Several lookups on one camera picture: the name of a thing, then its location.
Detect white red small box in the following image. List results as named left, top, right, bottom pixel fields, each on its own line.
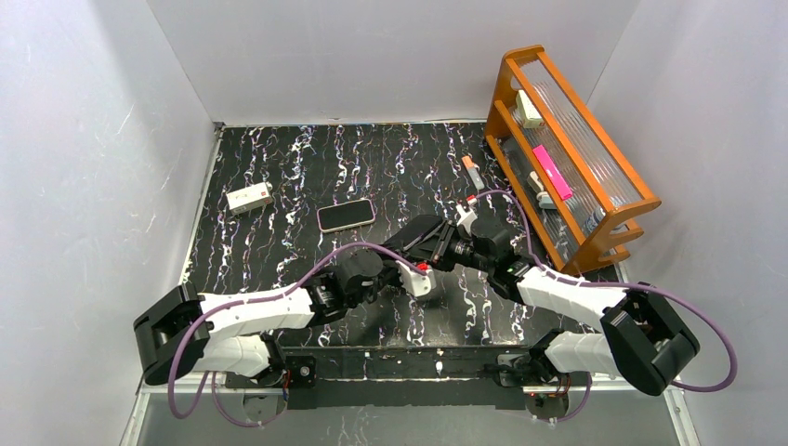
left=226, top=182, right=273, bottom=216

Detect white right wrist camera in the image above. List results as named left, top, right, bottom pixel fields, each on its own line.
left=455, top=195, right=478, bottom=236

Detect pink flat box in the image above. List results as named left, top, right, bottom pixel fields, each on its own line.
left=532, top=145, right=573, bottom=201

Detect orange grey marker pen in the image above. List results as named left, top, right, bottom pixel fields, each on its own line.
left=462, top=155, right=485, bottom=190

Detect white grey small device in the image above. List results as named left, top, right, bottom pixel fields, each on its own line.
left=527, top=171, right=557, bottom=210

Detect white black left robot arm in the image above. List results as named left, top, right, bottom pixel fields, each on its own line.
left=133, top=243, right=434, bottom=386

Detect pink cased smartphone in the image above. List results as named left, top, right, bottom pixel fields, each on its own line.
left=317, top=199, right=376, bottom=233

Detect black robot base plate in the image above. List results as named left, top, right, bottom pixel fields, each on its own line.
left=226, top=346, right=580, bottom=418

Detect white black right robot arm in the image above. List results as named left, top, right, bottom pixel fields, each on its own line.
left=384, top=215, right=701, bottom=396

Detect orange wooden shelf rack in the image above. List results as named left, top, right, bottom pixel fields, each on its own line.
left=484, top=46, right=661, bottom=275

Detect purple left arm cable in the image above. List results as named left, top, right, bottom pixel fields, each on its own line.
left=167, top=242, right=429, bottom=429

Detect cream white box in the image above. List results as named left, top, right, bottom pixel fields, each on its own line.
left=513, top=89, right=545, bottom=129

